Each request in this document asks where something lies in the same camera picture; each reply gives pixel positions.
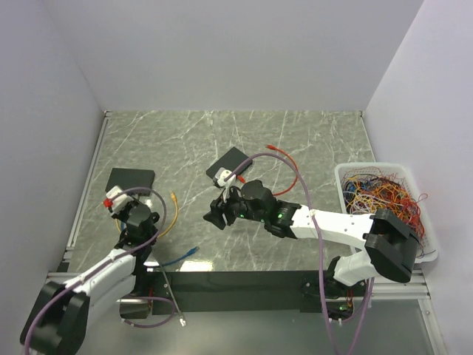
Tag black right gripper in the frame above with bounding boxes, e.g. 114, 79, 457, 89
203, 183, 267, 231

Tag blue ethernet cable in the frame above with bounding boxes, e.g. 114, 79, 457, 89
117, 217, 200, 267

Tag red ethernet cable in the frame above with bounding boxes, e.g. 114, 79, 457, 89
238, 143, 300, 196

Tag yellow ethernet cable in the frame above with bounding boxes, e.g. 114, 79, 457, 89
118, 191, 180, 237

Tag black Mercury network switch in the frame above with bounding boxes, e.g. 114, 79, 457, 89
205, 146, 248, 180

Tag black TP-Link network switch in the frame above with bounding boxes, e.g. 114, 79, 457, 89
104, 167, 155, 193

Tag grey ethernet cable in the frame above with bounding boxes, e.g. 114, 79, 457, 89
158, 264, 188, 327

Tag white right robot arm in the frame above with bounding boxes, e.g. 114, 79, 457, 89
203, 180, 420, 295

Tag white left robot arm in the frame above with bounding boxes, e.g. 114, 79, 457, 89
20, 203, 165, 354

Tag white plastic basket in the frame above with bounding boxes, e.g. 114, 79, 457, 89
335, 162, 439, 264

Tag aluminium rail frame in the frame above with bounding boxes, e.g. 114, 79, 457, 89
21, 109, 444, 355

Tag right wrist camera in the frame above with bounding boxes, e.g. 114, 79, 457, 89
214, 167, 236, 202

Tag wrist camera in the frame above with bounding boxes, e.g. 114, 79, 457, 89
103, 186, 138, 221
214, 167, 236, 202

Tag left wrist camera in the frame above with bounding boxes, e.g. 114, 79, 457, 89
103, 186, 138, 221

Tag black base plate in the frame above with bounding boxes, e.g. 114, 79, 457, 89
118, 271, 367, 321

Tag tangled colourful wires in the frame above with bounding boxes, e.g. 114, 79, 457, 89
340, 166, 437, 256

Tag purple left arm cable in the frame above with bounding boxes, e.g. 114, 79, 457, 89
24, 186, 177, 355

